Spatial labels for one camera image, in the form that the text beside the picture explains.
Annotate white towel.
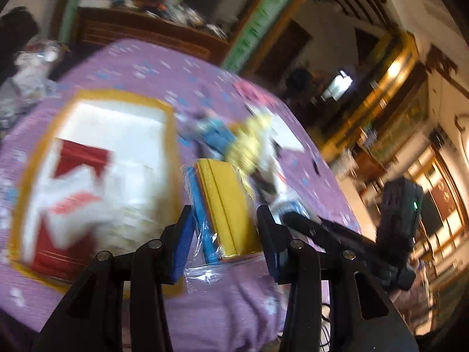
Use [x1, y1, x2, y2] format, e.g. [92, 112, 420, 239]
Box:
[253, 132, 294, 206]

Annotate clutter of small things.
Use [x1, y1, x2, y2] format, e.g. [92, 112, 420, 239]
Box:
[91, 0, 228, 40]

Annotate pink cloth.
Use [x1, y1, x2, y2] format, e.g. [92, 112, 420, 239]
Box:
[234, 79, 283, 109]

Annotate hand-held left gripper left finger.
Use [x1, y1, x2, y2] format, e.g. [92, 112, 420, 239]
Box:
[33, 205, 195, 352]

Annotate yellow tray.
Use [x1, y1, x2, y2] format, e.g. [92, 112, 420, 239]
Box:
[7, 90, 186, 297]

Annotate white packet red print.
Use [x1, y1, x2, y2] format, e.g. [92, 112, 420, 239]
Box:
[35, 137, 115, 228]

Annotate white plastic bags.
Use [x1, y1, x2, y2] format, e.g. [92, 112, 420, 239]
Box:
[0, 40, 65, 130]

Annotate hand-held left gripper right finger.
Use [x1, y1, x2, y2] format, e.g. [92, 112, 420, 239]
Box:
[256, 205, 420, 352]

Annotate blue cloth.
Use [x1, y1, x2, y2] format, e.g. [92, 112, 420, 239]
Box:
[200, 117, 239, 155]

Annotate gold framed cabinet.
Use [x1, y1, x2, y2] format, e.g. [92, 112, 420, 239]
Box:
[319, 33, 430, 163]

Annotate brown wooden door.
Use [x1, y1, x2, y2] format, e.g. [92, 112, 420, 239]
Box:
[253, 18, 313, 78]

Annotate wooden cabinet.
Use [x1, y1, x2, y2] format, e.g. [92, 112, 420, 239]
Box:
[75, 5, 230, 65]

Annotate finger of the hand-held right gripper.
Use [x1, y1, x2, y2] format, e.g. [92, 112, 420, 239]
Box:
[318, 216, 382, 263]
[283, 212, 330, 250]

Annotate purple floral tablecloth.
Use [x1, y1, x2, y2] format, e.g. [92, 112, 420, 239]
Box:
[0, 38, 363, 340]

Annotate coloured sponge cloths pack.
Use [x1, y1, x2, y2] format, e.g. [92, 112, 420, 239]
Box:
[182, 158, 265, 294]

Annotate white blue packet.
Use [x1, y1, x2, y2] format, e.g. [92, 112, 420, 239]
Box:
[273, 185, 313, 224]

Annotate yellow towel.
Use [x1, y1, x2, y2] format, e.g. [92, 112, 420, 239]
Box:
[223, 115, 275, 174]

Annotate white paper booklet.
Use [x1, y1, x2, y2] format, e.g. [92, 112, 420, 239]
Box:
[273, 115, 305, 153]

